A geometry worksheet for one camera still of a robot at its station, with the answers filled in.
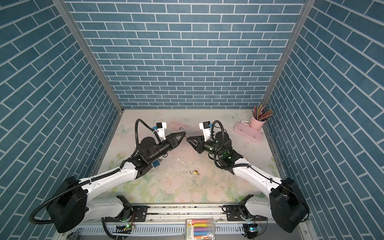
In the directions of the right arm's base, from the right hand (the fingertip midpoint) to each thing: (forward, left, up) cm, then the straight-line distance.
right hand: (186, 138), depth 73 cm
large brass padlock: (+3, +3, +2) cm, 5 cm away
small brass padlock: (-7, -4, -25) cm, 26 cm away
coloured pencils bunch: (+34, -46, -14) cm, 59 cm away
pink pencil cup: (+29, -44, -20) cm, 57 cm away
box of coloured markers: (-34, -9, -25) cm, 43 cm away
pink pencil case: (+25, -39, -25) cm, 53 cm away
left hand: (0, 0, +2) cm, 2 cm away
